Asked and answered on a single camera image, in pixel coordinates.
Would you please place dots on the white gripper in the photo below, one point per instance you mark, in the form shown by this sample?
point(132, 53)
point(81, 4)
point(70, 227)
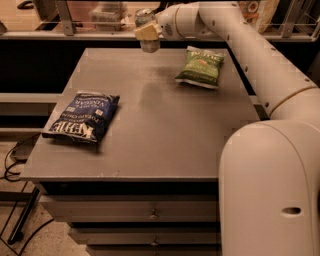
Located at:
point(166, 22)

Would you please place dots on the silver green 7up can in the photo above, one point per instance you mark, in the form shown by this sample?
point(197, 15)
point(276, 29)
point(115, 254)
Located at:
point(143, 16)

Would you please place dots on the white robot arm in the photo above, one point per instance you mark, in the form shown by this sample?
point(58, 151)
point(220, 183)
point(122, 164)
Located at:
point(269, 173)

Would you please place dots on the green Kettle chip bag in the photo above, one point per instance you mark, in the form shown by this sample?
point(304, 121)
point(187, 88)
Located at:
point(201, 68)

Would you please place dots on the blue Kettle chip bag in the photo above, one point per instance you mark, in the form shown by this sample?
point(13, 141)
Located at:
point(86, 118)

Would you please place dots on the printed snack bag background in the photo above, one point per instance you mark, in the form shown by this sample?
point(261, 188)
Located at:
point(258, 13)

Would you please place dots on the grey metal railing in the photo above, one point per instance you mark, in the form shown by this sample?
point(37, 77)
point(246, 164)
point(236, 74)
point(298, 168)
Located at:
point(27, 17)

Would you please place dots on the grey drawer cabinet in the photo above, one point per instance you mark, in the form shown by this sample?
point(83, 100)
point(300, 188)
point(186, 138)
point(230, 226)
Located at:
point(161, 151)

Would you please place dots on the top drawer round knob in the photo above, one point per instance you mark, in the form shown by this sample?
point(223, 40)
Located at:
point(154, 216)

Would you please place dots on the drawer round knob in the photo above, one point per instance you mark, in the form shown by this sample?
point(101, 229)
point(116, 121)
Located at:
point(154, 216)
point(154, 242)

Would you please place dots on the black metal leg left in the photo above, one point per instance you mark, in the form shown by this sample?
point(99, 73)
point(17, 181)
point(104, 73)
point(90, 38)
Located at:
point(29, 199)

